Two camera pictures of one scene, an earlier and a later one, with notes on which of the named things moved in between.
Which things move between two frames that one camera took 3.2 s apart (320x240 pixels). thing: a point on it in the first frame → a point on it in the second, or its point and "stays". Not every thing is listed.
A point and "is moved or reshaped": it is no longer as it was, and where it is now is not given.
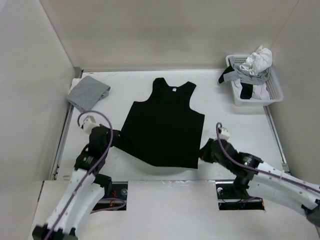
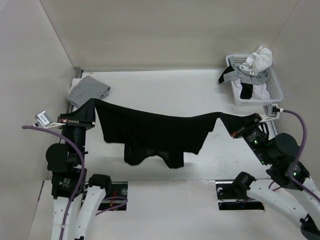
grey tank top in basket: [244, 77] stays
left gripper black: [116, 137] → [70, 119]
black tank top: [162, 130] is moved or reshaped
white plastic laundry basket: [274, 90] stays
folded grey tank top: [87, 93] stays
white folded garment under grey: [74, 81] stays
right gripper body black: [222, 162] → [255, 137]
